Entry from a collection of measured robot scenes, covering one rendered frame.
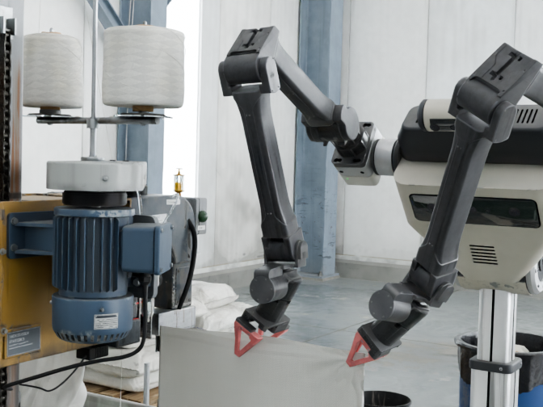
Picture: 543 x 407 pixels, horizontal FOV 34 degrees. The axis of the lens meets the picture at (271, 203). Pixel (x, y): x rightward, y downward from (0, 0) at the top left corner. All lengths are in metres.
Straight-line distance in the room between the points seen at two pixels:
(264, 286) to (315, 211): 8.88
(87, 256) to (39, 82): 0.45
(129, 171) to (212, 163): 7.56
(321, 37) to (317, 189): 1.82
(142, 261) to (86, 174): 0.19
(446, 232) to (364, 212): 8.99
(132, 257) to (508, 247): 0.90
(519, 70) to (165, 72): 0.67
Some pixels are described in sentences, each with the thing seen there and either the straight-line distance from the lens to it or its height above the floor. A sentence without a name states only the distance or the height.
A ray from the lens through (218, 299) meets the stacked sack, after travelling 5.43.
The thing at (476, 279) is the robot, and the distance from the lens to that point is 2.20.
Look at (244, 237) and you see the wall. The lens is 9.74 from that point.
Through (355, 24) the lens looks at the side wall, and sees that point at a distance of 10.78.
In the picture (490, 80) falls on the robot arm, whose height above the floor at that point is 1.57.
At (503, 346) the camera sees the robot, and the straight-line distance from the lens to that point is 2.25.
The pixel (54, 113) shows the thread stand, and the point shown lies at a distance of 1.96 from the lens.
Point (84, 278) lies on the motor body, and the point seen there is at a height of 1.21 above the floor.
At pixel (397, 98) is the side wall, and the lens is 10.44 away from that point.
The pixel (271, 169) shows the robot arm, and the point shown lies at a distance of 1.74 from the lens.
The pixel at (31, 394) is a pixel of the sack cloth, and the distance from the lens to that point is 2.24.
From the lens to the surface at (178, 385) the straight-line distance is 2.00.
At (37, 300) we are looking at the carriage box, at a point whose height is 1.14.
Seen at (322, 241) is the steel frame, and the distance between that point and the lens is 10.59.
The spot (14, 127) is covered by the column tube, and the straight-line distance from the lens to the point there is 1.79.
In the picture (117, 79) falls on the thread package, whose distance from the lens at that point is 1.74.
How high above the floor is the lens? 1.43
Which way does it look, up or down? 3 degrees down
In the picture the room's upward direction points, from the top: 2 degrees clockwise
